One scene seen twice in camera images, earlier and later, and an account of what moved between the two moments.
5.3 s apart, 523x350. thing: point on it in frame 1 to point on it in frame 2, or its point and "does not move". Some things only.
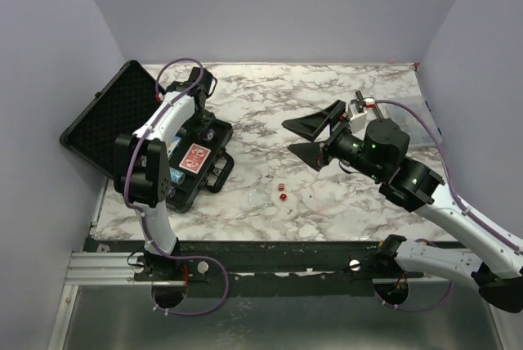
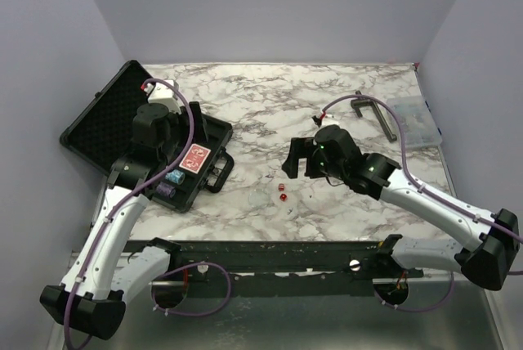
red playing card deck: x=194 y=158 does not move
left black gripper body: x=201 y=121 to x=181 y=135
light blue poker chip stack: x=176 y=176 does not move
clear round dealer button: x=257 y=199 does not move
